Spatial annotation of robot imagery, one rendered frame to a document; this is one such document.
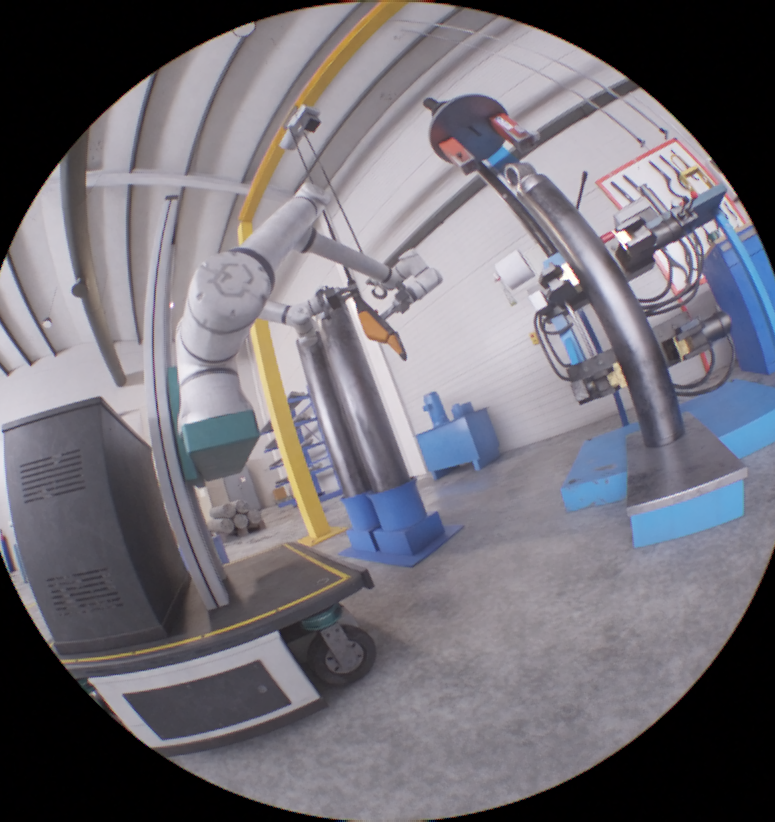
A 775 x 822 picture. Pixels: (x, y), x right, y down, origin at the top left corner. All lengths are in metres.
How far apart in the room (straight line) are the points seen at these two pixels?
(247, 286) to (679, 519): 1.17
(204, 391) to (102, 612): 0.54
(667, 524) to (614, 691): 0.50
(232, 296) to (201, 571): 0.60
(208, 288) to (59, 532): 0.59
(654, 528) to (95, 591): 1.35
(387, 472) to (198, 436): 1.05
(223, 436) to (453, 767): 0.74
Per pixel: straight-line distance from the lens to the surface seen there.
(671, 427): 1.30
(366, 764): 0.67
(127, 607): 0.69
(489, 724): 0.64
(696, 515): 0.95
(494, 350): 3.65
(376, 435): 1.43
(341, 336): 1.57
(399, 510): 1.43
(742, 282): 2.47
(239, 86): 6.83
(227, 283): 0.52
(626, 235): 1.30
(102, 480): 0.67
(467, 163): 1.78
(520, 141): 1.84
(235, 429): 0.57
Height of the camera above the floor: 0.55
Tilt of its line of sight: 8 degrees up
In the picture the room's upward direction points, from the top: 20 degrees counter-clockwise
